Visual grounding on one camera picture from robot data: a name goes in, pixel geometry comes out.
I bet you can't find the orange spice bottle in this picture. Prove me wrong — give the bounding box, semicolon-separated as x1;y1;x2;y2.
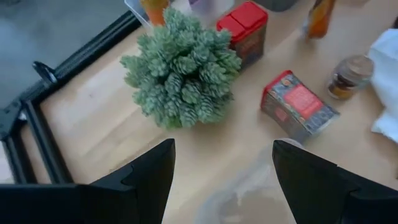
139;0;171;27

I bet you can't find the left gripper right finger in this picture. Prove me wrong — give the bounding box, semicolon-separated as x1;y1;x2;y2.
272;139;398;224

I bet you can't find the red-lid spice tin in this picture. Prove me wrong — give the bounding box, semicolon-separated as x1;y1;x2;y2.
215;0;269;68

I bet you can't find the black frame clamp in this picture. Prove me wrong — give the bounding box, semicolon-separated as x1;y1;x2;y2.
32;60;58;84

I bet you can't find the white cloth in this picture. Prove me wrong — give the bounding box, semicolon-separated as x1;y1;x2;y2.
368;28;398;144

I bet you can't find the clear plastic bin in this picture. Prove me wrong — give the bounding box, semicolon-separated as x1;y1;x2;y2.
123;0;236;30
192;138;304;224

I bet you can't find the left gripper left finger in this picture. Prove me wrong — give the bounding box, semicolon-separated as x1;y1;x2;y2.
0;138;177;224

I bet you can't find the red-label spice tin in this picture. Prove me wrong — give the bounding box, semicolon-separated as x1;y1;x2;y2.
260;69;341;143

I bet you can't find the green artificial plant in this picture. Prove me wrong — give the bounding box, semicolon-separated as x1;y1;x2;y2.
119;7;243;130

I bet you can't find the grey plastic bin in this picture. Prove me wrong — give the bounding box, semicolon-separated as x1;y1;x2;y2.
252;0;300;13

